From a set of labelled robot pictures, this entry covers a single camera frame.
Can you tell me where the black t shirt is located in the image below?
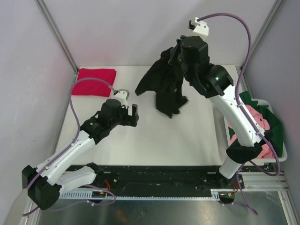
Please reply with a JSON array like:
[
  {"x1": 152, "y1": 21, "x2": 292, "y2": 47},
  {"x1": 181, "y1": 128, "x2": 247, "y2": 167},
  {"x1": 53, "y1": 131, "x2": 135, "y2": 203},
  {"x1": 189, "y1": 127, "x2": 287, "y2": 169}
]
[{"x1": 135, "y1": 47, "x2": 188, "y2": 118}]

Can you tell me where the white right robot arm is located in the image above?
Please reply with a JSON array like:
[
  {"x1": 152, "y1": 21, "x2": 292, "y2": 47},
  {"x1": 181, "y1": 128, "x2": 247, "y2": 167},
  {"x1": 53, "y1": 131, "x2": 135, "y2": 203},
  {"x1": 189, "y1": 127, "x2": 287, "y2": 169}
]
[{"x1": 169, "y1": 36, "x2": 269, "y2": 188}]

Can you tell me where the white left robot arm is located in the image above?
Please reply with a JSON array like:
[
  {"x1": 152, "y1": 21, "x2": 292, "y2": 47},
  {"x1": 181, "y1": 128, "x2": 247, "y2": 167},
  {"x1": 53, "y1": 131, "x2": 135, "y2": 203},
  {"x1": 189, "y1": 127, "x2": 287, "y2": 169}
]
[{"x1": 22, "y1": 98, "x2": 139, "y2": 210}]

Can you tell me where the folded magenta t shirt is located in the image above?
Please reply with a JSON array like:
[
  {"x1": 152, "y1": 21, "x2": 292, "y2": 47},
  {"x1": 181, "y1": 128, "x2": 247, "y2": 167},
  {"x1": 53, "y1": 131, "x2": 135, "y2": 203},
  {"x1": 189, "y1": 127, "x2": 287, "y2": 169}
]
[{"x1": 72, "y1": 68, "x2": 117, "y2": 97}]

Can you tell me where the green t shirt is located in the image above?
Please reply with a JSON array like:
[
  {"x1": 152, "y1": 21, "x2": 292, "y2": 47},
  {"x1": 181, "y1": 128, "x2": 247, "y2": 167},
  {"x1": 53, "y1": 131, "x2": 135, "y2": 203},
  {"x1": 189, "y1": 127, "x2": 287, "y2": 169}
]
[{"x1": 228, "y1": 91, "x2": 284, "y2": 159}]

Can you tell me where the pink t shirt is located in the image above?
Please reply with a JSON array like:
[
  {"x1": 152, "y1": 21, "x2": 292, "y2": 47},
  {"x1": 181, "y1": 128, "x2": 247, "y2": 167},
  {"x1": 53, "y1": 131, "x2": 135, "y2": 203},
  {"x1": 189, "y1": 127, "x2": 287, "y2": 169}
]
[{"x1": 225, "y1": 105, "x2": 267, "y2": 157}]

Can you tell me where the white plastic laundry bin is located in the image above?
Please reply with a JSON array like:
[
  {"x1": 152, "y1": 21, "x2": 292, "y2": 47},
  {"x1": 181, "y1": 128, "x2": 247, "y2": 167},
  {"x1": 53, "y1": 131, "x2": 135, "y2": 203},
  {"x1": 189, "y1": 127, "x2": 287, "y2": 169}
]
[{"x1": 221, "y1": 98, "x2": 288, "y2": 163}]

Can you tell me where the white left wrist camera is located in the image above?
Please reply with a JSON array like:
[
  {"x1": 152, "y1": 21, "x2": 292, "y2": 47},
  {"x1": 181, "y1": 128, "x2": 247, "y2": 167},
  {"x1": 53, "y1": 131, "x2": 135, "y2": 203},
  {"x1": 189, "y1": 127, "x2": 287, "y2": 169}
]
[{"x1": 113, "y1": 89, "x2": 130, "y2": 107}]

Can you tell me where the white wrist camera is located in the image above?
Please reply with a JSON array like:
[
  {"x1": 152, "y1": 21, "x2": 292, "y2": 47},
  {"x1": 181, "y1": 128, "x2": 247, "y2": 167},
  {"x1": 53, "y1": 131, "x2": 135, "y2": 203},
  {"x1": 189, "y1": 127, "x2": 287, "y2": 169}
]
[
  {"x1": 113, "y1": 89, "x2": 130, "y2": 107},
  {"x1": 188, "y1": 17, "x2": 209, "y2": 38}
]

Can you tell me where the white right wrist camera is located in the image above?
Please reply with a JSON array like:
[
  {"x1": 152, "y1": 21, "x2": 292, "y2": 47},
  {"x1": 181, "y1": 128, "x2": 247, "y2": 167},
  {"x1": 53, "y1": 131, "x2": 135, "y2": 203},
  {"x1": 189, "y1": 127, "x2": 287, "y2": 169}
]
[{"x1": 188, "y1": 17, "x2": 209, "y2": 38}]

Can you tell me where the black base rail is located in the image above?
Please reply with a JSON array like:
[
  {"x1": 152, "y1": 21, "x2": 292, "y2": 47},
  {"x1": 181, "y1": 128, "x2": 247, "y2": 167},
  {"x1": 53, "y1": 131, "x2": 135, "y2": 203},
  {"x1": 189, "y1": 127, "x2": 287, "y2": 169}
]
[{"x1": 92, "y1": 165, "x2": 244, "y2": 197}]

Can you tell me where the right aluminium frame post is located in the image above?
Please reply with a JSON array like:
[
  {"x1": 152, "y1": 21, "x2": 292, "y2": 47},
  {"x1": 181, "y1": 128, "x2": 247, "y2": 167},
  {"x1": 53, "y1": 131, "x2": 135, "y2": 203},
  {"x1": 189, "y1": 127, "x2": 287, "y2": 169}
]
[{"x1": 241, "y1": 0, "x2": 285, "y2": 71}]

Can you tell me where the aluminium frame post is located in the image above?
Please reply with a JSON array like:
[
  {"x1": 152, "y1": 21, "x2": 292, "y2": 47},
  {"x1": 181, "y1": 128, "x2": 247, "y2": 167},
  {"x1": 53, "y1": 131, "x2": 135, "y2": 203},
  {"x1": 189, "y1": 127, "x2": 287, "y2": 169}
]
[
  {"x1": 34, "y1": 0, "x2": 78, "y2": 73},
  {"x1": 241, "y1": 0, "x2": 285, "y2": 71}
]

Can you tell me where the grey slotted cable duct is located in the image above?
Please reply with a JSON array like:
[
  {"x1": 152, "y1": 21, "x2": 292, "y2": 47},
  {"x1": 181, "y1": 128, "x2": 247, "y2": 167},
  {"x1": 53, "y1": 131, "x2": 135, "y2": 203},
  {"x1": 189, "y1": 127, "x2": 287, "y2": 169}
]
[{"x1": 59, "y1": 188, "x2": 233, "y2": 201}]

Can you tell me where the left aluminium frame post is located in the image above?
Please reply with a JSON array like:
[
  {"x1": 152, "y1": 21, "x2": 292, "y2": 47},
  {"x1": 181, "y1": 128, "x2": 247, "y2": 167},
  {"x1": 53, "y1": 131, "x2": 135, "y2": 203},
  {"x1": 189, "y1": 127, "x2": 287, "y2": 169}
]
[{"x1": 34, "y1": 0, "x2": 78, "y2": 73}]

